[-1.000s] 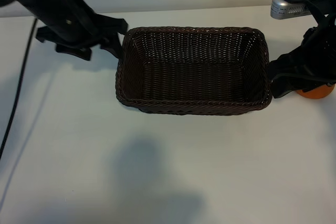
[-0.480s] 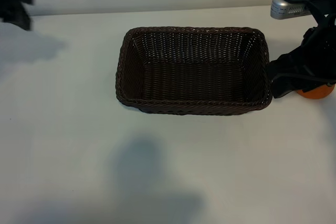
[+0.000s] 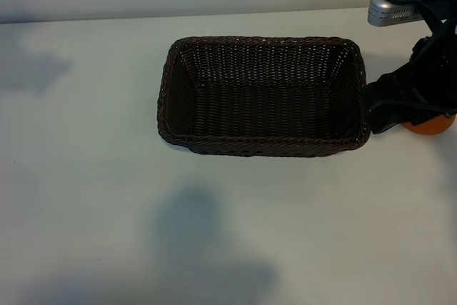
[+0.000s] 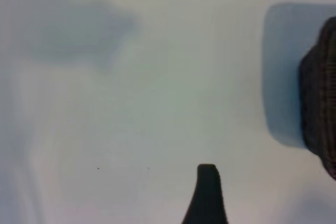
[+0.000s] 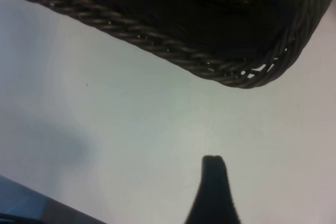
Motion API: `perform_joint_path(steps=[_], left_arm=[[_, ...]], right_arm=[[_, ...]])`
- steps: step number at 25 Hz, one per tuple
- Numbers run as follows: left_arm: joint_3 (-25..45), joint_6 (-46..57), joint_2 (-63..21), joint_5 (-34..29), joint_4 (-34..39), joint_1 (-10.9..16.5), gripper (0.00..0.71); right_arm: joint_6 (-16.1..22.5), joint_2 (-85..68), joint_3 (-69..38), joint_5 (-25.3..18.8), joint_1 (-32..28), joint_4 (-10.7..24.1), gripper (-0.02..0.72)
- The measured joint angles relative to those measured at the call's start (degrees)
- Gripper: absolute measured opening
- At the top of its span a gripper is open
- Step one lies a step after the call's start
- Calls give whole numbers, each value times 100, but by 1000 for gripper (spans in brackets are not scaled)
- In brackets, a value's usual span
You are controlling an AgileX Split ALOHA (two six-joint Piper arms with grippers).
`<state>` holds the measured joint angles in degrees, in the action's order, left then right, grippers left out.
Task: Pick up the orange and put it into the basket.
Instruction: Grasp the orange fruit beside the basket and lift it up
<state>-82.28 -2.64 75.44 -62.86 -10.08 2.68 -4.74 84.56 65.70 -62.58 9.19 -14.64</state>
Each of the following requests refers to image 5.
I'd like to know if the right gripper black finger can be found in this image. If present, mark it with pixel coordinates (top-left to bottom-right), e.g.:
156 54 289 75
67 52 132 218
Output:
184 154 243 224

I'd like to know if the dark brown wicker basket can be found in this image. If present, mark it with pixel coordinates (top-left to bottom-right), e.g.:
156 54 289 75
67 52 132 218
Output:
0 0 336 90

